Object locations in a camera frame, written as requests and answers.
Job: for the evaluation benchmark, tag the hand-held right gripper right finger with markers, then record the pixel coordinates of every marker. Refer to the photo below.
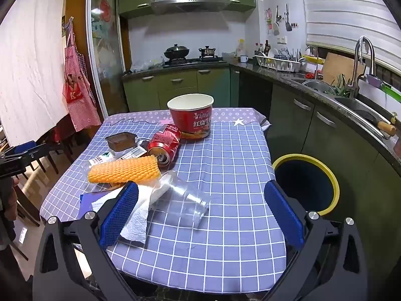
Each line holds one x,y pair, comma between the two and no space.
285,216

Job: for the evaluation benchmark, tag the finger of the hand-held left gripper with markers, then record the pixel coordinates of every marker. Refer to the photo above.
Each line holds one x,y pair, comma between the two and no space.
27,146

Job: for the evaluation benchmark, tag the red checked apron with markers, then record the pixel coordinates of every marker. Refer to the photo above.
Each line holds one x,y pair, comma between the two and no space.
78,94

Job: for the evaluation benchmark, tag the steel sink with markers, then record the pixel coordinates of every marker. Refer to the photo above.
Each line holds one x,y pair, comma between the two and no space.
360,113

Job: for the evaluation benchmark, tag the yellow tray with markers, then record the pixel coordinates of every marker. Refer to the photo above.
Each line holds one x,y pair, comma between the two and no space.
313,59

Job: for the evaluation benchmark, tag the yellow capped bottle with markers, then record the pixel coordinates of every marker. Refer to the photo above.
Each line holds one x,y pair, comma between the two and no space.
240,48

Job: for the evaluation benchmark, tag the hanging grey spatula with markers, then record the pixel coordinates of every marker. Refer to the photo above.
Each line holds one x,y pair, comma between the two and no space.
276,28

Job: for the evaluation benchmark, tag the wooden rolling pin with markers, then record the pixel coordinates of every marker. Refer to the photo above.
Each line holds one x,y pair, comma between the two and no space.
387,128

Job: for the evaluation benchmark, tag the red paper noodle bowl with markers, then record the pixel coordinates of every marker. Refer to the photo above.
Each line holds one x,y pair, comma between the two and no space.
191,122

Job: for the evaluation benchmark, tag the wooden cutting board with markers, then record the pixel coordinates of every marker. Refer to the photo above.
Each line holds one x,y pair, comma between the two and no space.
338,67

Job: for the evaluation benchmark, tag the green vegetables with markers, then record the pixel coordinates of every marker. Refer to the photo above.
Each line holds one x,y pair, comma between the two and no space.
341,86

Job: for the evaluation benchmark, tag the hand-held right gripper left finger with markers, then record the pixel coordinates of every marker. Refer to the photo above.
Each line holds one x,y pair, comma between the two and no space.
119,216

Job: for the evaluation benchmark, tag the small steel faucet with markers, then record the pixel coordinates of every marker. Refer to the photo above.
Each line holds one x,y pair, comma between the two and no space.
315,59

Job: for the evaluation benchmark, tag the green lower cabinet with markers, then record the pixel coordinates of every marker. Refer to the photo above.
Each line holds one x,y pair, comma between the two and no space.
181,87

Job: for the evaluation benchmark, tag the white enamel mug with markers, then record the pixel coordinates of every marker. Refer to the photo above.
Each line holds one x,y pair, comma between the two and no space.
244,59

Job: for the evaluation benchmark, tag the purple grid tablecloth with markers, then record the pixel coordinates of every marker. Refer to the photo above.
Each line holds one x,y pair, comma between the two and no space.
225,163

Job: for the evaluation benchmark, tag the steel cooking pot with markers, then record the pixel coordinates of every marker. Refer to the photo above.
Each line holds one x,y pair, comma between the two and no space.
207,51

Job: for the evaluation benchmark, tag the tall steel faucet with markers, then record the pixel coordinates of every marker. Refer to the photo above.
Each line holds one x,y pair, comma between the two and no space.
357,59

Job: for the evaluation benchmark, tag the decorated glass sliding door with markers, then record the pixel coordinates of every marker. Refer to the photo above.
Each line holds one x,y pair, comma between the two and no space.
106,37

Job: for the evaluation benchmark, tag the dark glass bottle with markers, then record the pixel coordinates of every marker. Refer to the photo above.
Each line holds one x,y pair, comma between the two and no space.
267,47

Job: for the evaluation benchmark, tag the white paper towel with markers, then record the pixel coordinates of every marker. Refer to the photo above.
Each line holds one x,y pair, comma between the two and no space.
137,222

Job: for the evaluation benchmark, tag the purple faucet holder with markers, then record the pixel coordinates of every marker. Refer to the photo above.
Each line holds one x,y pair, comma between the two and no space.
374,81

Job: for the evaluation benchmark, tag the brown plastic tray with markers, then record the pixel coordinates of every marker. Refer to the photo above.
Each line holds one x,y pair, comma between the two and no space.
120,142

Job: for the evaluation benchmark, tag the clear plastic cup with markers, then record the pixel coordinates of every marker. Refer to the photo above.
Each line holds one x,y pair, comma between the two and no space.
184,200

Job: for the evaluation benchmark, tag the red soda can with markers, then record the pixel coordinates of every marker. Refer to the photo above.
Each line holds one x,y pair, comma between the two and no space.
164,141

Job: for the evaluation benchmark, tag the white hanging sheet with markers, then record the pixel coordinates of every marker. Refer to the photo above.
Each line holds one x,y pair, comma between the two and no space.
31,69

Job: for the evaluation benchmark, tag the white barcode carton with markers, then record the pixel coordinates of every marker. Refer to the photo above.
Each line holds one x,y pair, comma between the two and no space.
134,153

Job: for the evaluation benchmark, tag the wooden chair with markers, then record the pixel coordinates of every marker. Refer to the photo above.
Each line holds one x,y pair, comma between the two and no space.
53,144

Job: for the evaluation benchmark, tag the black gas stove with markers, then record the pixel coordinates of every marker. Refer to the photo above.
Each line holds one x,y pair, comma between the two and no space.
194,61

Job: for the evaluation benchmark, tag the dark lower cabinet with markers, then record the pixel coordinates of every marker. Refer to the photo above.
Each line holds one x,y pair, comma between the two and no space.
329,138

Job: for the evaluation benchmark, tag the yellow rimmed trash bin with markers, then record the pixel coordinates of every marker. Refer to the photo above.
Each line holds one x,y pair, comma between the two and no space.
305,182

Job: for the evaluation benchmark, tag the hanging black spatula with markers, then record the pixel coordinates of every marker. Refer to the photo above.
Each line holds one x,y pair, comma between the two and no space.
288,25

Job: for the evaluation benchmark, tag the white dish rack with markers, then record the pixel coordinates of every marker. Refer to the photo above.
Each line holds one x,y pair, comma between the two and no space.
275,62

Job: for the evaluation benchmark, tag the black wok with lid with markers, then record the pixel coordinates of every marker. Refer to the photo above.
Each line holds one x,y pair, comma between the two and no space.
176,51

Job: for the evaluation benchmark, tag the green plastic board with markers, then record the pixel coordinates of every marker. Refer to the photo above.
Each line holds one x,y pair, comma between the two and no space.
391,92

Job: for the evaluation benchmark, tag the steel bowl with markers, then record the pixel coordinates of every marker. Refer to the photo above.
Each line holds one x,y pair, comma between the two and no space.
316,86

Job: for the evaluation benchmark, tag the orange foam net sleeve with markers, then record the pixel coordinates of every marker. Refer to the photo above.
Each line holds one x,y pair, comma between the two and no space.
125,169

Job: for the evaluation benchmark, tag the white window blind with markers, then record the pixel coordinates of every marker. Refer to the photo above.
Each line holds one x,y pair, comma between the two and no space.
344,12

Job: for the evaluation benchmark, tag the purple cardboard box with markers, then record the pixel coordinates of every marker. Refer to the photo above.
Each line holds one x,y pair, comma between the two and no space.
87,202

